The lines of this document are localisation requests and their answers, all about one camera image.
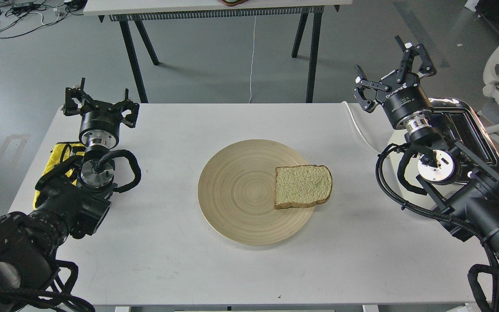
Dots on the round bamboo plate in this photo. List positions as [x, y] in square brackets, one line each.
[236, 193]

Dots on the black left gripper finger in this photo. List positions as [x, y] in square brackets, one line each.
[77, 101]
[126, 111]

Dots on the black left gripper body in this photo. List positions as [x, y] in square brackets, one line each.
[100, 124]

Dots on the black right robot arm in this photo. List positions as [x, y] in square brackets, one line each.
[465, 211]

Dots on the cream white toaster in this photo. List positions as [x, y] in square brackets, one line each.
[449, 143]

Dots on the background table with black legs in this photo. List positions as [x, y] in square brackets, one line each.
[137, 11]

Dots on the brown object on background table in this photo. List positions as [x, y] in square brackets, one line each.
[232, 3]

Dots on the slice of bread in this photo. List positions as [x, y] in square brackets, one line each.
[302, 186]

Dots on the yellow cloth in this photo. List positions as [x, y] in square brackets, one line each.
[61, 152]

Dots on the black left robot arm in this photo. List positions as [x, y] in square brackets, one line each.
[73, 200]

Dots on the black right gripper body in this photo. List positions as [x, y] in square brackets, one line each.
[403, 99]

